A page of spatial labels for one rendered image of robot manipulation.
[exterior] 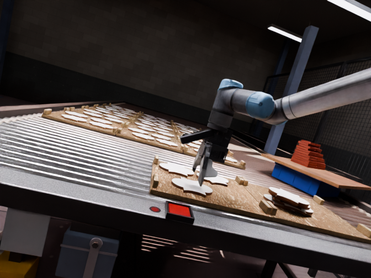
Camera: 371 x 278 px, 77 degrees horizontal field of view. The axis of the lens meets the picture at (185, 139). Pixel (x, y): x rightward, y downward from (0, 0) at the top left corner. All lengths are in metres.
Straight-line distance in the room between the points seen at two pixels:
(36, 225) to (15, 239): 0.06
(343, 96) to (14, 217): 0.89
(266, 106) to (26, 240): 0.72
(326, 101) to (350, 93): 0.06
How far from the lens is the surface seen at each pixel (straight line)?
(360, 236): 1.09
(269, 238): 0.75
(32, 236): 0.74
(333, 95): 0.75
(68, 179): 0.75
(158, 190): 0.73
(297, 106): 0.78
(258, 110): 0.69
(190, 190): 0.78
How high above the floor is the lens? 1.21
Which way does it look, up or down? 8 degrees down
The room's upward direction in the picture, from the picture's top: 16 degrees clockwise
